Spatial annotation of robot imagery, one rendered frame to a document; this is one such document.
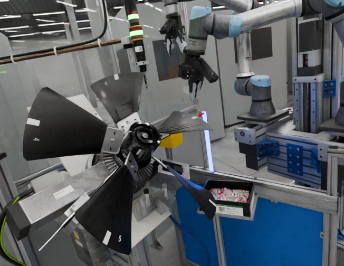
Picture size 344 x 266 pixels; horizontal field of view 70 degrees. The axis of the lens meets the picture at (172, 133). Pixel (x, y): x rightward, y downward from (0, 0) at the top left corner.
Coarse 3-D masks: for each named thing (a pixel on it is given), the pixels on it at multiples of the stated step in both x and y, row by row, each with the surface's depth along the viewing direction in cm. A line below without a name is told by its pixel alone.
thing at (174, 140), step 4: (172, 136) 136; (176, 136) 139; (180, 136) 142; (164, 140) 139; (168, 140) 137; (172, 140) 136; (176, 140) 139; (180, 140) 142; (160, 144) 142; (164, 144) 140; (168, 144) 138; (172, 144) 137; (176, 144) 139
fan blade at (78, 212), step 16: (112, 176) 71; (128, 176) 78; (96, 192) 65; (112, 192) 69; (128, 192) 77; (80, 208) 60; (96, 208) 64; (112, 208) 68; (128, 208) 76; (96, 224) 63; (112, 224) 67; (128, 224) 74; (112, 240) 66; (128, 240) 72
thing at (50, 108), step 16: (48, 96) 75; (32, 112) 73; (48, 112) 74; (64, 112) 76; (80, 112) 78; (32, 128) 72; (48, 128) 74; (64, 128) 76; (80, 128) 78; (96, 128) 80; (32, 144) 72; (48, 144) 75; (64, 144) 77; (80, 144) 79; (96, 144) 82
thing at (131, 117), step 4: (136, 112) 93; (128, 116) 93; (132, 116) 93; (136, 116) 92; (120, 120) 94; (124, 120) 93; (128, 120) 93; (132, 120) 92; (136, 120) 91; (140, 120) 91; (120, 124) 93; (124, 124) 93; (128, 124) 92; (120, 128) 92; (124, 128) 92; (128, 128) 91
